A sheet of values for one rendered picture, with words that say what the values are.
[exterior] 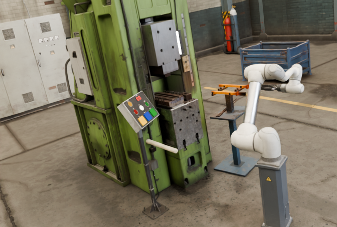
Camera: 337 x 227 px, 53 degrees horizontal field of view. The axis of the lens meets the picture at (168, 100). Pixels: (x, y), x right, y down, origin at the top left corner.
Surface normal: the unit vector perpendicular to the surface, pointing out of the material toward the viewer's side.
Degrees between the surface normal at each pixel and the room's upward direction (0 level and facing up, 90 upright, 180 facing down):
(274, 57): 89
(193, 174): 89
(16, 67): 90
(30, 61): 90
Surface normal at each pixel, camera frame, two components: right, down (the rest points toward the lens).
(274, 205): -0.58, 0.33
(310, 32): -0.81, 0.29
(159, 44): 0.63, 0.11
